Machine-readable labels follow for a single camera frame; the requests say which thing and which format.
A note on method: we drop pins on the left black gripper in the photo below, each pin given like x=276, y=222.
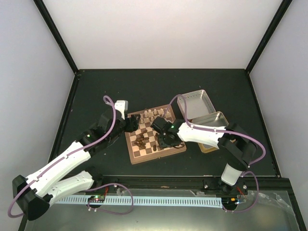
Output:
x=132, y=123

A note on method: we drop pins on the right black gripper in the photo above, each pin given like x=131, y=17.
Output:
x=163, y=145

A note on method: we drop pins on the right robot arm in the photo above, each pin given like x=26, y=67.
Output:
x=236, y=148

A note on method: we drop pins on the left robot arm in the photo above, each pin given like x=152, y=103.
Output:
x=37, y=192

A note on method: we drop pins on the pile of dark chess pieces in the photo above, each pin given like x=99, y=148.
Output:
x=144, y=141

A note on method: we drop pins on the wooden chess board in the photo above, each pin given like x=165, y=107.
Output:
x=135, y=158

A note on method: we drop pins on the row of white chess pieces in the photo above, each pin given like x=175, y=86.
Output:
x=150, y=115

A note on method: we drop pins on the small circuit board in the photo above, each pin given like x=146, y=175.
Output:
x=97, y=199

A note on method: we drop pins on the pink rimmed metal tin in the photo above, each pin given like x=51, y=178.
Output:
x=198, y=104

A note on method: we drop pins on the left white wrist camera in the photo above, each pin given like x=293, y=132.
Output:
x=122, y=107

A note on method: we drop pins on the light blue slotted cable duct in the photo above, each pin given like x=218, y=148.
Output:
x=146, y=201

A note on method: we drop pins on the black front rail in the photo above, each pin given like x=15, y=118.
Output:
x=209, y=185

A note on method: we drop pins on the left black frame post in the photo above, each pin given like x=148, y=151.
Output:
x=40, y=5

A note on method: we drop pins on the black frame post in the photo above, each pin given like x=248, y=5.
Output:
x=282, y=9
x=40, y=5

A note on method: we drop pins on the right black frame post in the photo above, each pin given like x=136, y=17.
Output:
x=282, y=9

